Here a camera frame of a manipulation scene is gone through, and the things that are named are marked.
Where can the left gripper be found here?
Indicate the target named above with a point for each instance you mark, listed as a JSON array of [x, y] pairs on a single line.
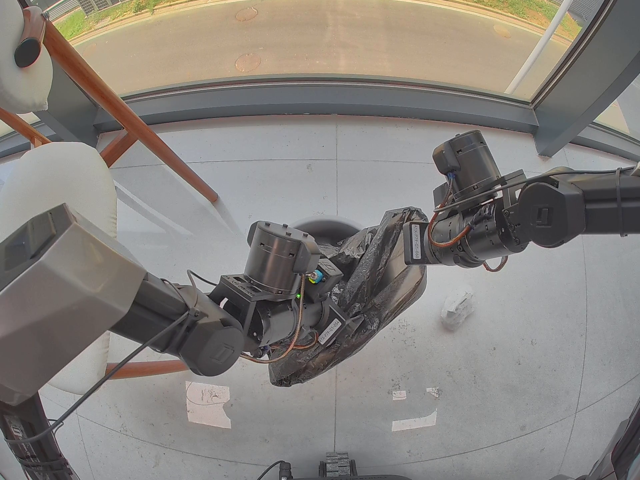
[[300, 325]]

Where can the grey trash bin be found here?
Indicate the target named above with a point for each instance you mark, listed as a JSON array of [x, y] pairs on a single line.
[[330, 229]]

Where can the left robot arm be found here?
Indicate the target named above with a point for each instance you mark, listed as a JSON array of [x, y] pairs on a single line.
[[75, 288]]

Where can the black plastic bag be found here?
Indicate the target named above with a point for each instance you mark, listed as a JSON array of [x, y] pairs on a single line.
[[370, 268]]

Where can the wooden chair with white cushions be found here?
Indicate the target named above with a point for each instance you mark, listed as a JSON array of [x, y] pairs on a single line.
[[150, 138]]

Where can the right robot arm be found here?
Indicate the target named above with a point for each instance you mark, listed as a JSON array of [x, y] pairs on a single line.
[[600, 208]]

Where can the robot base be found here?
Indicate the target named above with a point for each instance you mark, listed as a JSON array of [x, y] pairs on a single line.
[[339, 465]]

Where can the white paper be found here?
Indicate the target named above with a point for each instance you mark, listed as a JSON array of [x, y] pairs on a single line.
[[457, 310]]

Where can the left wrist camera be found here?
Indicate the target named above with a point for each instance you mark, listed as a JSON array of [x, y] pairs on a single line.
[[327, 278]]

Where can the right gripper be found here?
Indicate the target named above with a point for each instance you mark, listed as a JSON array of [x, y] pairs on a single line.
[[450, 240]]

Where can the window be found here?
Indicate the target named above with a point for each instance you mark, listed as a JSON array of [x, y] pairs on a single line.
[[320, 103]]

